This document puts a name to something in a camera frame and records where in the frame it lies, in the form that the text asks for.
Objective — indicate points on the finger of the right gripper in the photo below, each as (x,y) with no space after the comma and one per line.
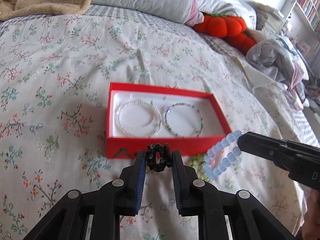
(263,147)

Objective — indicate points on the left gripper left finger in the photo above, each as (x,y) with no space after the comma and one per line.
(96,214)

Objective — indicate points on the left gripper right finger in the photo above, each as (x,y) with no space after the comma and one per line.
(222,215)

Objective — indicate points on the black hair claw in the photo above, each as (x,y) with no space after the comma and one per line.
(158,157)

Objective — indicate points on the red jewelry box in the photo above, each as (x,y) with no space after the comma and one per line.
(140,115)

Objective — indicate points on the right hand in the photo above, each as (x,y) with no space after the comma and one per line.
(311,228)

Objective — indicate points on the crumpled grey clothing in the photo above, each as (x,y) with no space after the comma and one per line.
(276,57)

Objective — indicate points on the orange pumpkin plush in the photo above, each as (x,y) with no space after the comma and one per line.
(232,29)

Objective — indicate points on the bookshelf with books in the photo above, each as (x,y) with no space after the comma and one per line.
(308,9)

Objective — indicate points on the white printed pillow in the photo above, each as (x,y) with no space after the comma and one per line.
(230,8)

